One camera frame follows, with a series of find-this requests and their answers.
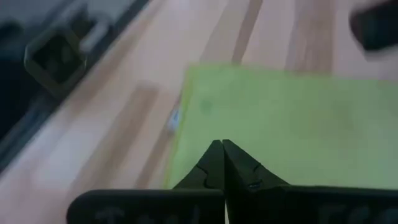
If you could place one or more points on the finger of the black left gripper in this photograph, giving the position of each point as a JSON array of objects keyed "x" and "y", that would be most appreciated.
[{"x": 377, "y": 28}]

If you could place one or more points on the black metal table frame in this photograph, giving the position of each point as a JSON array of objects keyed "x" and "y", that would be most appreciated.
[{"x": 53, "y": 59}]

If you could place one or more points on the lime green microfiber towel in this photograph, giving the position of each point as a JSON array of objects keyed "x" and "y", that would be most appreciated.
[{"x": 295, "y": 124}]

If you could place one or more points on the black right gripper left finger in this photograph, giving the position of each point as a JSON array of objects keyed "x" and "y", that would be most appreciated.
[{"x": 149, "y": 207}]

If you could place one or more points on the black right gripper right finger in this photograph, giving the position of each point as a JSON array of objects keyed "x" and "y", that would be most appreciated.
[{"x": 295, "y": 207}]

